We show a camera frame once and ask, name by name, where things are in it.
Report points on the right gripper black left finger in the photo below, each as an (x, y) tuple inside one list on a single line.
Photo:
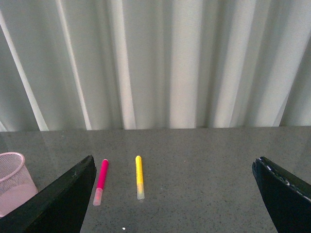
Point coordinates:
[(59, 208)]

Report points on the white pleated curtain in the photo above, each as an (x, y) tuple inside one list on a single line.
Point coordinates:
[(147, 64)]

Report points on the pink highlighter pen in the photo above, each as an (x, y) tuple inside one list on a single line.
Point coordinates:
[(101, 182)]

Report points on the pink mesh pen cup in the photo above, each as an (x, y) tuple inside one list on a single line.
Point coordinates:
[(16, 184)]

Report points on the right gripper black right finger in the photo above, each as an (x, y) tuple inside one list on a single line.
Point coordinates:
[(287, 198)]

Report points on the yellow highlighter pen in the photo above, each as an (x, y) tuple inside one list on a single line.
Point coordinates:
[(139, 178)]

